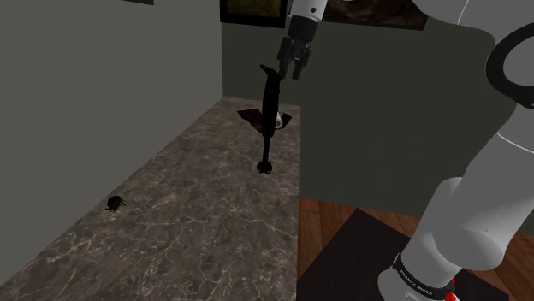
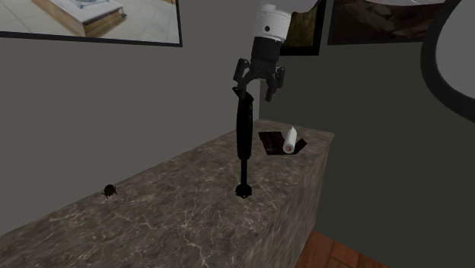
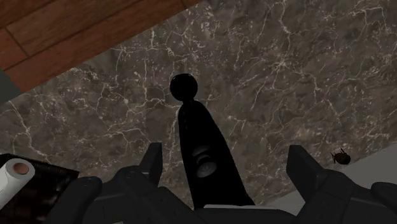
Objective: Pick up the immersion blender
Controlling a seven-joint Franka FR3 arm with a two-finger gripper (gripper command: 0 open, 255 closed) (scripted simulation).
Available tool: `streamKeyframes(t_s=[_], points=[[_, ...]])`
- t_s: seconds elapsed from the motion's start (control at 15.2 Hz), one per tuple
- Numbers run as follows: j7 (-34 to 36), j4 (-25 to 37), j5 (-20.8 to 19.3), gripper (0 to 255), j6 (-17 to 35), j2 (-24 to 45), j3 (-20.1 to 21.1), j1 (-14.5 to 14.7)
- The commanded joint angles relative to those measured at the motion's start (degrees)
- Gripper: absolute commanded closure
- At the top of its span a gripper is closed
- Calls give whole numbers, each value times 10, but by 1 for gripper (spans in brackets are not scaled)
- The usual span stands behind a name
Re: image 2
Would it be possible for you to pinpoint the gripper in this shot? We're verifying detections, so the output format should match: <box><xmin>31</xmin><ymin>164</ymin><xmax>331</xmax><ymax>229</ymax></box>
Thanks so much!
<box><xmin>232</xmin><ymin>36</ymin><xmax>286</xmax><ymax>104</ymax></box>

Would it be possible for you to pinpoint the black immersion blender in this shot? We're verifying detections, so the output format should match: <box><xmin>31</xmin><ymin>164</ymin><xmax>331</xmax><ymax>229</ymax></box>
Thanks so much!
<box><xmin>231</xmin><ymin>86</ymin><xmax>256</xmax><ymax>199</ymax></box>

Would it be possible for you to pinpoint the white paper towel roll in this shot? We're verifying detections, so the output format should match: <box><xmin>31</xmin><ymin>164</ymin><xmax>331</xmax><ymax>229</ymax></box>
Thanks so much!
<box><xmin>282</xmin><ymin>126</ymin><xmax>299</xmax><ymax>155</ymax></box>

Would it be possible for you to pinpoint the small dark round object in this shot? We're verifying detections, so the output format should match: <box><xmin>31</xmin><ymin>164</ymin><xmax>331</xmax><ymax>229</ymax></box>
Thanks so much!
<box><xmin>100</xmin><ymin>183</ymin><xmax>120</xmax><ymax>200</ymax></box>

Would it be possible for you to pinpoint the dark framed olive wall picture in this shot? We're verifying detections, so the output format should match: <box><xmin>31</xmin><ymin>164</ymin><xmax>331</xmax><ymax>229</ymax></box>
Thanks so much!
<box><xmin>279</xmin><ymin>0</ymin><xmax>328</xmax><ymax>57</ymax></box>

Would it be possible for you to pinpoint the dark brown wall picture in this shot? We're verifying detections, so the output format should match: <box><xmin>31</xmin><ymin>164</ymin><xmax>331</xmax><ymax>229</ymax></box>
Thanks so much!
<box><xmin>327</xmin><ymin>0</ymin><xmax>452</xmax><ymax>46</ymax></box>

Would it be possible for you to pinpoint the wall picture of bright room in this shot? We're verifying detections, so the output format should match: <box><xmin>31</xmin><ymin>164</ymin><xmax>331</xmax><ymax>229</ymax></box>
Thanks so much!
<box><xmin>0</xmin><ymin>0</ymin><xmax>184</xmax><ymax>49</ymax></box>

